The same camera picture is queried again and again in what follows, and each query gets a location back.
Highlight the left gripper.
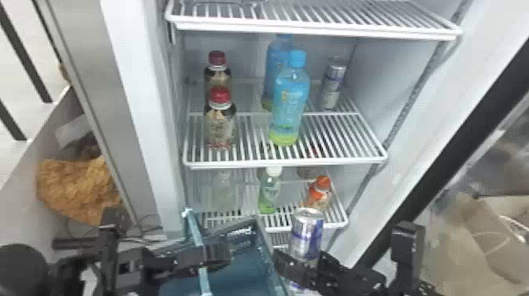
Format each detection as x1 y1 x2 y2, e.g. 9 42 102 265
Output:
141 216 260 283

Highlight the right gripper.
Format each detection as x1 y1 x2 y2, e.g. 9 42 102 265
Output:
272 247 389 296

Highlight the blue basket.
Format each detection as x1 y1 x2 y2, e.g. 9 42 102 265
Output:
158 208 291 296

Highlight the silver and blue can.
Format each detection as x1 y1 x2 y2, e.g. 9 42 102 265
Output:
285 206 326 296

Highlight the clear bottle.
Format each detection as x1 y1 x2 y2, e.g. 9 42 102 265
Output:
211 169 236 213

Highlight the green bottle with white cap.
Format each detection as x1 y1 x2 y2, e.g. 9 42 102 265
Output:
257 165 283 215

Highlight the orange bottle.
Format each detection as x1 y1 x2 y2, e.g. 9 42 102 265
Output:
304 175 333 211

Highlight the dark bottle with red cap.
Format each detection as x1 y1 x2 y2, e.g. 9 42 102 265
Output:
202 87 238 150
203 50 232 97

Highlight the white fridge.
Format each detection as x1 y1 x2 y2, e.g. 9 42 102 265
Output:
44 0 476 251

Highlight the brown towel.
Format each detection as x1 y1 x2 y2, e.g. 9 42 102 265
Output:
35 155 124 228

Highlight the blue bottle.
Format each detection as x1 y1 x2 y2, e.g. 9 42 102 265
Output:
261 33 295 112
268 50 311 147

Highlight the fridge door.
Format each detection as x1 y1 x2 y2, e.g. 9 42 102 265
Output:
327 0 529 296

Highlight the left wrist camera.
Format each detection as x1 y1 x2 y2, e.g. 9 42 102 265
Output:
97 206 133 269

